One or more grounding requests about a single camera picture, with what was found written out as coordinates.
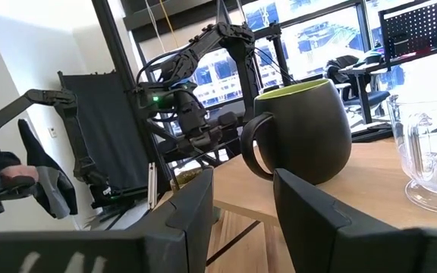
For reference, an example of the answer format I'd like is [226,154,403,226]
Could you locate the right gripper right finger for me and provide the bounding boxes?
[273,169,437,273]

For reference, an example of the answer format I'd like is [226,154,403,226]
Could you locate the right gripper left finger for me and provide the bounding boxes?
[0,168,215,273]

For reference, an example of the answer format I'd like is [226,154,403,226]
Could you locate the dark mug with green inside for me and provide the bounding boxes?
[240,78,353,186]

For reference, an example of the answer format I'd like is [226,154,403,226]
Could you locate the clear plastic cup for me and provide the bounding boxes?
[386,93,437,217]

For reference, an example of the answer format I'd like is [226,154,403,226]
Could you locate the black grey glove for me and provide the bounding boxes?
[17,119,79,220]

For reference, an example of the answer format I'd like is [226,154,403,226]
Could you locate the dark grey panel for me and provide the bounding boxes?
[57,70,155,199]

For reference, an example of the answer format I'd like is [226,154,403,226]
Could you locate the person's hand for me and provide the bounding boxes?
[0,165,39,189]

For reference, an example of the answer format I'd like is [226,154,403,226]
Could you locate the background desk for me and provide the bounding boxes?
[338,41,437,126]

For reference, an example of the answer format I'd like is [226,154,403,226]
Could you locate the black office chair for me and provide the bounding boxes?
[324,55,391,115]

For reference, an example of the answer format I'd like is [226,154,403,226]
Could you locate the black perforated panel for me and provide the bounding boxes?
[378,0,437,61]

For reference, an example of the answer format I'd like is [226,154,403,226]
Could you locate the wooden tray with black handles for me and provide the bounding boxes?
[153,136,437,267]

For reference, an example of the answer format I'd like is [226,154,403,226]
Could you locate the black rig upright frame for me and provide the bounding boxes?
[91,0,166,190]

